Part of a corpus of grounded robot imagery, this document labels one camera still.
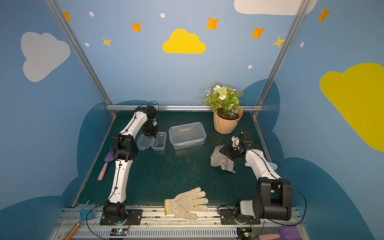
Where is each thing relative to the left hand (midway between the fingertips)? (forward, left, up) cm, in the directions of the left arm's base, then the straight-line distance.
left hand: (156, 135), depth 103 cm
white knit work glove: (-42, -22, -3) cm, 48 cm away
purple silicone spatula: (-17, +28, -2) cm, 32 cm away
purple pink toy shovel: (-54, -74, -2) cm, 91 cm away
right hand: (-15, -45, +6) cm, 48 cm away
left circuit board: (-55, +9, -4) cm, 56 cm away
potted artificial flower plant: (+12, -48, +15) cm, 52 cm away
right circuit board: (-54, -52, -4) cm, 76 cm away
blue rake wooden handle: (-49, +28, -3) cm, 56 cm away
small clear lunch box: (-4, -1, -5) cm, 6 cm away
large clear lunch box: (+3, -21, -4) cm, 22 cm away
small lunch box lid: (-4, +9, -3) cm, 10 cm away
